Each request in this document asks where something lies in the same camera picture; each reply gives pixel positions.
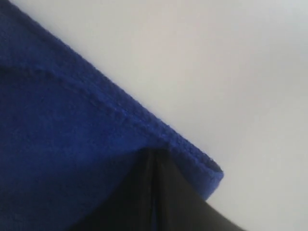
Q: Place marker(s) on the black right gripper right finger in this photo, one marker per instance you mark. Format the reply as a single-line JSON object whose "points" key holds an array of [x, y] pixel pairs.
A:
{"points": [[178, 207]]}

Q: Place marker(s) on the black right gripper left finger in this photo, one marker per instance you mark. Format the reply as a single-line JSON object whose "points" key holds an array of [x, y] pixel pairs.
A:
{"points": [[129, 207]]}

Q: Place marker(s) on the blue microfibre towel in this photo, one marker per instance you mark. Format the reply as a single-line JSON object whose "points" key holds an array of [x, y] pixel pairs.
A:
{"points": [[69, 135]]}

